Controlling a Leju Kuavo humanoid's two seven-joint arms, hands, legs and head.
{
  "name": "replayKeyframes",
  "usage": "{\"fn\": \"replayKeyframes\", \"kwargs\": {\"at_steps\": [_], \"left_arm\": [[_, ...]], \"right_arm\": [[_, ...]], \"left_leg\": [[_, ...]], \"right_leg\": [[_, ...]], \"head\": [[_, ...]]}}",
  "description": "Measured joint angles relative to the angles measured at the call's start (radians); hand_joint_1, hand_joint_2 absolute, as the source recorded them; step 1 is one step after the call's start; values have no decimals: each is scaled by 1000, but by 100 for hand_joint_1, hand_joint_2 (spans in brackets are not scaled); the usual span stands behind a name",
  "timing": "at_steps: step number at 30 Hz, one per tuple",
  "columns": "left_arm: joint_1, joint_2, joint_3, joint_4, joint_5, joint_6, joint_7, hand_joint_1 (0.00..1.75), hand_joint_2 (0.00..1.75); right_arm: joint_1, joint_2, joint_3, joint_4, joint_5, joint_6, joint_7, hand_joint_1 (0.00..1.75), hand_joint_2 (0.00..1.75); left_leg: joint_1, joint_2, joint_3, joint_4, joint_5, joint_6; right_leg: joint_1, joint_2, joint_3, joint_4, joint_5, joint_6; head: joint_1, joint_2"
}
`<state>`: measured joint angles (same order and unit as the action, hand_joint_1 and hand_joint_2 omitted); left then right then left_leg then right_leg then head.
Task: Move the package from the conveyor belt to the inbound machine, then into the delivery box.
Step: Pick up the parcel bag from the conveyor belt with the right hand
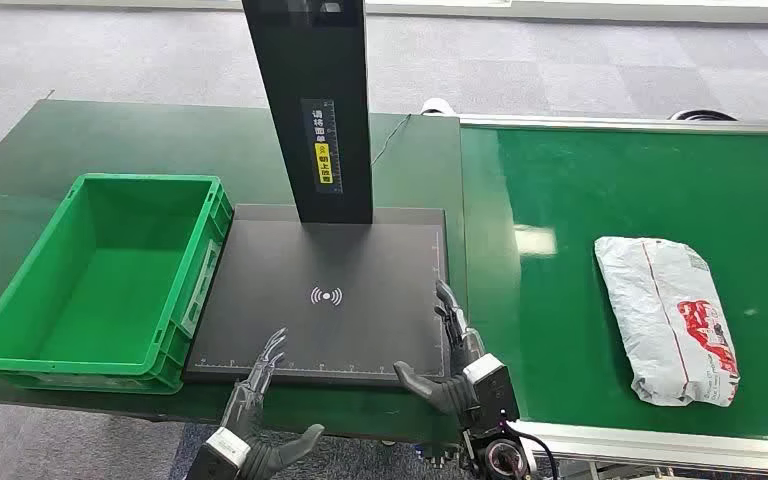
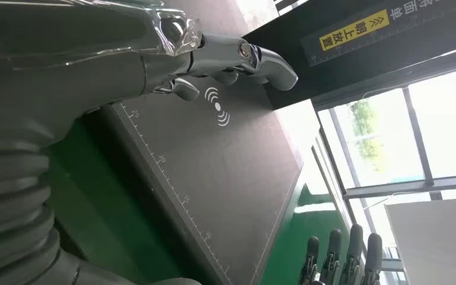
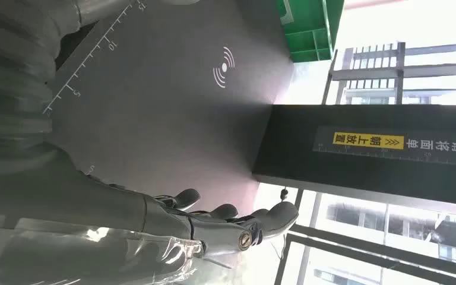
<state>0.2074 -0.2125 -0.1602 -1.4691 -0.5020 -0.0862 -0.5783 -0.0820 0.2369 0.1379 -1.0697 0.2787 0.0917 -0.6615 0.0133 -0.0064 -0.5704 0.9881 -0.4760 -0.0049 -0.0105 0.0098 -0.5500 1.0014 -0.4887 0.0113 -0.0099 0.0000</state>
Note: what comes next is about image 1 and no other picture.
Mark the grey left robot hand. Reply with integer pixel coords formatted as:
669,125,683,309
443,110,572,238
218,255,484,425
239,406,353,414
219,327,326,480

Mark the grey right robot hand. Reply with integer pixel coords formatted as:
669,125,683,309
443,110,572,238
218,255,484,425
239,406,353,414
393,280,488,419

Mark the grey red-print mailer package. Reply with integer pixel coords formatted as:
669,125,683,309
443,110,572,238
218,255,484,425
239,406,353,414
593,235,742,408

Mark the green conveyor belt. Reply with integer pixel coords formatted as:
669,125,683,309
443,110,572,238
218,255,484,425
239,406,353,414
460,125,768,442

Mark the black scanner base platform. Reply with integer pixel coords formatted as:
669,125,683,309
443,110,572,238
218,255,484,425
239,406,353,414
183,203,453,389

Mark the green plastic crate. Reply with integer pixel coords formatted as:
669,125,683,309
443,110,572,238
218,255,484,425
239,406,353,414
0,173,235,396

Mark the black yellow label sticker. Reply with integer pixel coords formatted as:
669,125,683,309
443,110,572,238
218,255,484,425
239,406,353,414
300,97,344,195

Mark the dark green table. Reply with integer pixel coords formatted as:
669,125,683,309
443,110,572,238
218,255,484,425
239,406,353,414
0,99,475,445

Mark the black scanner column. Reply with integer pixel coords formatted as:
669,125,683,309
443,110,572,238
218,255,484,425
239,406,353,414
241,0,375,226

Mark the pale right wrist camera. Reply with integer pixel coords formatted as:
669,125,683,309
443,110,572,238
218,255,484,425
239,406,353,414
462,353,522,439

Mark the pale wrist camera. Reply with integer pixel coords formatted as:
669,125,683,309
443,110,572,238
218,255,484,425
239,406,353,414
185,427,253,480
462,353,522,439

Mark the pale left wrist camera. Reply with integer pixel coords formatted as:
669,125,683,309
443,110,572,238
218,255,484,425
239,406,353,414
185,427,253,480

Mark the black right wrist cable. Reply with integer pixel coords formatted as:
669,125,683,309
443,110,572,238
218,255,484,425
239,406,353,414
506,423,561,480

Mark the thin black wire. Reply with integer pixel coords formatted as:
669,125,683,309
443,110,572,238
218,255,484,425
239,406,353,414
370,113,413,168

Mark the silver conveyor frame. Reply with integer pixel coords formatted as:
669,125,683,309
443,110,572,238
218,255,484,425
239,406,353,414
456,113,768,480

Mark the black cable loop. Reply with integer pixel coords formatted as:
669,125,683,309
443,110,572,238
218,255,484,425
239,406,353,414
668,109,740,123

